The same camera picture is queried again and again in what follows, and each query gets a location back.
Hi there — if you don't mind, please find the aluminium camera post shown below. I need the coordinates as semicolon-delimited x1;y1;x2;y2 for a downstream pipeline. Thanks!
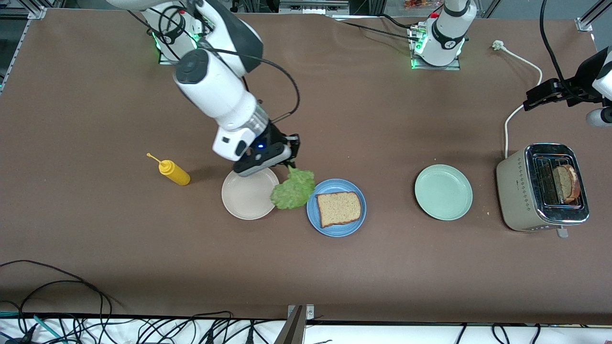
273;306;306;344

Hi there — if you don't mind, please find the yellow squeeze bottle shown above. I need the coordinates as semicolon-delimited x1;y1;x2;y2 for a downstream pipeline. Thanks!
146;152;191;186

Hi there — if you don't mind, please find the beige round plate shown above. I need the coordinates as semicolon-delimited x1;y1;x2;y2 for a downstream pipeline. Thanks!
221;165;281;221

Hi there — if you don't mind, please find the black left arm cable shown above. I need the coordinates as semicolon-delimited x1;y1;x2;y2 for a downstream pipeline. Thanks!
539;0;589;103

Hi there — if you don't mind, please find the mint green round plate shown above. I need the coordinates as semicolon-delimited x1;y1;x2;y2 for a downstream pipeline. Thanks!
414;164;473;221

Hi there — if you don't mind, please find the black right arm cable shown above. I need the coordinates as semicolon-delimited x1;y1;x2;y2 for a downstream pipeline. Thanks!
127;0;301;125

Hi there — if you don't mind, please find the blue round plate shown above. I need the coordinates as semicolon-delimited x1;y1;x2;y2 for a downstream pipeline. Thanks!
306;178;367;238

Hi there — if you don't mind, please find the silver mounting bracket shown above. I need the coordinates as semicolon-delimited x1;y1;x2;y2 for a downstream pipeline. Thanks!
287;304;315;321

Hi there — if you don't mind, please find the white toaster power cord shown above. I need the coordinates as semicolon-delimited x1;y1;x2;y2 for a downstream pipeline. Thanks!
492;40;544;159

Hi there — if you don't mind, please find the teal cable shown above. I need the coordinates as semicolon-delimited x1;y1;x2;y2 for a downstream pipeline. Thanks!
0;312;65;344

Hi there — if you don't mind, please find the green lettuce leaf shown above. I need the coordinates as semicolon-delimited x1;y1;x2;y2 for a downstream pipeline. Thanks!
270;165;316;210

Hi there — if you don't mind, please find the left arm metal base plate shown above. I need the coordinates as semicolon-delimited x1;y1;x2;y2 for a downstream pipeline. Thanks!
408;26;462;71

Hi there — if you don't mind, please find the grey power strip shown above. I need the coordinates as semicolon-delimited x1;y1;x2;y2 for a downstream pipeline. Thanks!
279;0;350;16

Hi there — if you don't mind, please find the black base cable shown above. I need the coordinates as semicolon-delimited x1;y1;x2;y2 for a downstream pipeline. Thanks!
335;18;421;41
379;12;416;29

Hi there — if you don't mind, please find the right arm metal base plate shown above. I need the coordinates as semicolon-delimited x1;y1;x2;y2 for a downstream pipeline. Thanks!
158;20;212;65

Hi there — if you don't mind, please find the black looped cable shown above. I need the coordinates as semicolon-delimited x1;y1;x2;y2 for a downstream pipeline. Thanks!
19;280;105;330
0;260;114;330

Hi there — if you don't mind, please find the aluminium frame profile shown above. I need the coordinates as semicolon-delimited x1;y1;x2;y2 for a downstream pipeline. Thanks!
575;0;612;33
26;0;48;21

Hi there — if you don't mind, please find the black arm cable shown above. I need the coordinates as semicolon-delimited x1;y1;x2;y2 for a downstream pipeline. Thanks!
127;0;301;125
539;0;589;103

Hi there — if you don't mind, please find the beige chrome toaster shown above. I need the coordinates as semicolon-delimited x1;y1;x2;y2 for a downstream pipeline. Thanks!
496;143;590;239

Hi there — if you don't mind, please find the brown bread slice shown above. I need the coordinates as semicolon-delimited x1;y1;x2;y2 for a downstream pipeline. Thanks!
316;191;362;229
553;164;581;204

